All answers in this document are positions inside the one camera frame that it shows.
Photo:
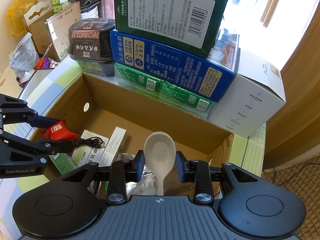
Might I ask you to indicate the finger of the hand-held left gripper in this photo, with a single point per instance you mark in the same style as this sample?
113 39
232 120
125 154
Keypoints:
55 147
42 121

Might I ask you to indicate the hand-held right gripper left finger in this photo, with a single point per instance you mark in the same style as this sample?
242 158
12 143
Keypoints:
140 166

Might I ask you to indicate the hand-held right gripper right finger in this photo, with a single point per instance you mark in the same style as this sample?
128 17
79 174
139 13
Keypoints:
179 167

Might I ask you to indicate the red snack packet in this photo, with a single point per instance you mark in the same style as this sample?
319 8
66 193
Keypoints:
58 132

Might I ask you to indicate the silver foil pouch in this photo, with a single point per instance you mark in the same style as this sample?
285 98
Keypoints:
145 182

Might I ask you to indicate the beige plastic spoon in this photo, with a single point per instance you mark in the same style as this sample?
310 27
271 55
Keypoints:
160 150

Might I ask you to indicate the narrow white medicine box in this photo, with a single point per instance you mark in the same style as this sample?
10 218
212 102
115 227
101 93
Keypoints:
116 140

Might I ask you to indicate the large white green medicine box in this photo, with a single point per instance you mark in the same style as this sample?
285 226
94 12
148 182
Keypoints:
92 155

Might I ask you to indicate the brown cardboard box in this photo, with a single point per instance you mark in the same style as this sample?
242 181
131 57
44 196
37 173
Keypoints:
150 112

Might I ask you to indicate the plaid cloth-covered desktop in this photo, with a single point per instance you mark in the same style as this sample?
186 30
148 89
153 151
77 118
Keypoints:
50 80

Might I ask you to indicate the crumpled clear plastic bag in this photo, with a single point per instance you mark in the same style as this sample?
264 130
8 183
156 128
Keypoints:
22 55

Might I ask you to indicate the green wrapped package bundle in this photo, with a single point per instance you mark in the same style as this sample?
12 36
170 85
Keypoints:
170 90

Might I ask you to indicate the dark brown snack box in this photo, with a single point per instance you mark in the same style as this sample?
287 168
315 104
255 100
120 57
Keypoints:
87 42

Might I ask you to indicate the white carton box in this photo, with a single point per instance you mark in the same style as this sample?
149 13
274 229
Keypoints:
250 100

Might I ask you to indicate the printed cardboard carton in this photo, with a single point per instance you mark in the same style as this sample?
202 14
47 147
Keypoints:
65 22

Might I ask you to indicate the blue milk carton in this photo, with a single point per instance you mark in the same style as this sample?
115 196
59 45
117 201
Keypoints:
175 65

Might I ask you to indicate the yellow plastic bag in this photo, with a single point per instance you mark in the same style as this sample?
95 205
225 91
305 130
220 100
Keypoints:
20 17

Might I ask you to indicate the quilted brown chair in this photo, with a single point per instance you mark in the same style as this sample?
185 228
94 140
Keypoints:
295 180

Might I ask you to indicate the white paper bag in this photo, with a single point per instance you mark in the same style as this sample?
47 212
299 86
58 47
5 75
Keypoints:
87 12

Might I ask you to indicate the green tissue packs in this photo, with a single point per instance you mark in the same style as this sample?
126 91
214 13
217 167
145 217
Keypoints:
58 2

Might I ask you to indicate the tan curtain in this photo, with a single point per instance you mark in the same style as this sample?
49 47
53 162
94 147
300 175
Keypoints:
300 105

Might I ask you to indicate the dark green carton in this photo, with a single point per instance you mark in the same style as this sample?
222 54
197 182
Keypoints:
140 5

